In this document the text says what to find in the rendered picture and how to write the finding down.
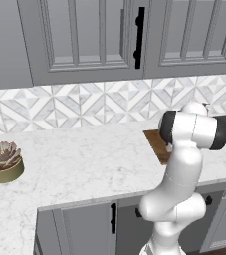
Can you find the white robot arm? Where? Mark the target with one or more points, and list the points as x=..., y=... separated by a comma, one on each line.
x=180, y=186

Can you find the brown wooden cutting board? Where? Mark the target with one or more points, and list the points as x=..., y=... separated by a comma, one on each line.
x=157, y=143

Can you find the succulent in olive pot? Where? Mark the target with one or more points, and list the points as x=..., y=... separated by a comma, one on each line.
x=4, y=161

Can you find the grey wall cupboard door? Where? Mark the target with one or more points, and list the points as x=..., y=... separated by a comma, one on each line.
x=197, y=33
x=84, y=36

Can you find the grey wall cupboard side panel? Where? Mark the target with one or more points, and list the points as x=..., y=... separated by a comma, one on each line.
x=5, y=43

